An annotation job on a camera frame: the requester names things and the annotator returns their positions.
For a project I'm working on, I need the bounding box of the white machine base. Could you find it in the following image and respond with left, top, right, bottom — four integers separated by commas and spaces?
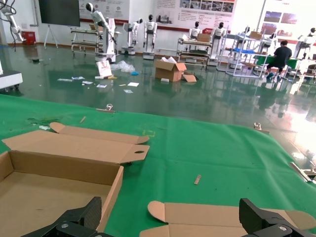
0, 60, 24, 91

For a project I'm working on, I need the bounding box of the red box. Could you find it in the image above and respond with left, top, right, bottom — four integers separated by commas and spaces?
21, 31, 37, 45

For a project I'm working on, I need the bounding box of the wide wall poster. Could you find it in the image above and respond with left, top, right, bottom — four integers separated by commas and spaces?
155, 0, 237, 32

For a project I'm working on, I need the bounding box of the clear plastic bag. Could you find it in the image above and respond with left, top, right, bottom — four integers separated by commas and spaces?
110, 60, 136, 74

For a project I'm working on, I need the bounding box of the red white booklet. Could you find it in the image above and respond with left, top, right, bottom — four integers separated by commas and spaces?
95, 61, 113, 79

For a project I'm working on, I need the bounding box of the open brown cardboard box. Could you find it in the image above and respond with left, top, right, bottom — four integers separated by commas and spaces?
139, 200, 316, 237

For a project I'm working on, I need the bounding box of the black display screen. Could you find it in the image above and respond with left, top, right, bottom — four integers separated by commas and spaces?
38, 0, 81, 27

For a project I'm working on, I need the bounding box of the cardboard box with round hole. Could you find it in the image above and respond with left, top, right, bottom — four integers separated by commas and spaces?
0, 122, 151, 237

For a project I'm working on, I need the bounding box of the open cardboard floor box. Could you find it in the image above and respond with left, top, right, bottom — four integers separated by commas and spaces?
155, 56, 198, 83

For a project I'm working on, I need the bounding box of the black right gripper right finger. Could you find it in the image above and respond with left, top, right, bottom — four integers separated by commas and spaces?
238, 197, 316, 237

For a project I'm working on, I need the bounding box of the white shelf rack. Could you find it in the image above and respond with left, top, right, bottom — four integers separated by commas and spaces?
176, 37, 213, 71

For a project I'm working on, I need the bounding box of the wall poster with photos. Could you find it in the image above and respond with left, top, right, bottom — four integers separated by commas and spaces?
259, 0, 316, 42

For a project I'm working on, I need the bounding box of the green table cloth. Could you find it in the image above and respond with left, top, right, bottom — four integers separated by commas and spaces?
0, 94, 316, 237

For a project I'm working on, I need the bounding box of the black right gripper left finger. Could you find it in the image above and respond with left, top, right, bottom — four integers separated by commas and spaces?
22, 197, 102, 237

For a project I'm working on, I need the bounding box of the white humanoid robot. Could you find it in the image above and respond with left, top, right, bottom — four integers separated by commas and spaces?
85, 2, 117, 63
143, 14, 158, 60
208, 21, 230, 67
122, 17, 144, 56
189, 21, 203, 40
295, 27, 316, 60

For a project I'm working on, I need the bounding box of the white metal cart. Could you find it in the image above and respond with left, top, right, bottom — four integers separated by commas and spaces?
71, 24, 104, 52

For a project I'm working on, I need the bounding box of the seated person black shirt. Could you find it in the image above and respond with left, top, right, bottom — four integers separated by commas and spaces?
266, 40, 293, 80

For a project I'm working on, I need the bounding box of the white display stand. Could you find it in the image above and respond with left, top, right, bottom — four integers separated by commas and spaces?
43, 23, 59, 49

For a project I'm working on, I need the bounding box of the silver binder clip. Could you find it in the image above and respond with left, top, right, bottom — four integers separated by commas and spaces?
96, 103, 116, 114
253, 122, 270, 135

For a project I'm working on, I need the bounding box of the long silver metal clamp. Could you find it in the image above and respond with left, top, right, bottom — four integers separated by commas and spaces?
289, 161, 316, 185

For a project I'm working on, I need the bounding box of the grey metal frame rack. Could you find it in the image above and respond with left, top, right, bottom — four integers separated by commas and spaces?
217, 31, 272, 79

